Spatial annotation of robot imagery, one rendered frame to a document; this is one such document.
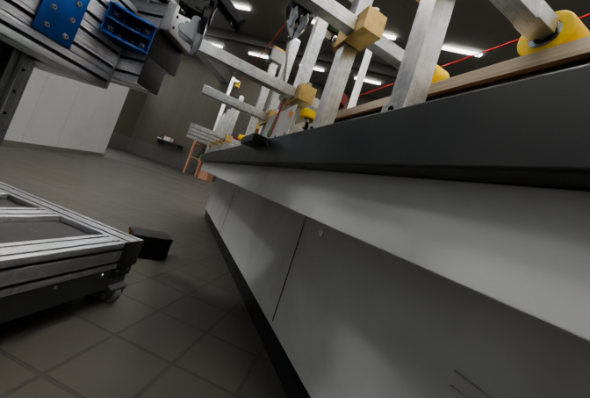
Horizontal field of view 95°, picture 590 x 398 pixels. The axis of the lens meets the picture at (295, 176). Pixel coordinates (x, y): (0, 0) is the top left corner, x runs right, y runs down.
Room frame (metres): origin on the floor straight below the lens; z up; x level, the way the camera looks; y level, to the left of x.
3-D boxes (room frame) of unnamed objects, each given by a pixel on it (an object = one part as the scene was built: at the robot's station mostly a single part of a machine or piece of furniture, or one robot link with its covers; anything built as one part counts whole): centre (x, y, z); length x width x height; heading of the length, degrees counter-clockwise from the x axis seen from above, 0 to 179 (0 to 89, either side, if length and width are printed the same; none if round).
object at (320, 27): (0.84, 0.08, 0.91); 0.04 x 0.04 x 0.48; 23
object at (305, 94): (0.82, 0.06, 0.85); 0.14 x 0.06 x 0.05; 23
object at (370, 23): (0.59, -0.03, 0.95); 0.14 x 0.06 x 0.05; 23
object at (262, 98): (1.31, 0.28, 0.93); 0.05 x 0.05 x 0.45; 23
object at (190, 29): (0.66, 0.36, 0.86); 0.06 x 0.03 x 0.09; 113
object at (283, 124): (0.86, 0.11, 0.75); 0.26 x 0.01 x 0.10; 23
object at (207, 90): (1.02, 0.20, 0.81); 0.44 x 0.03 x 0.04; 113
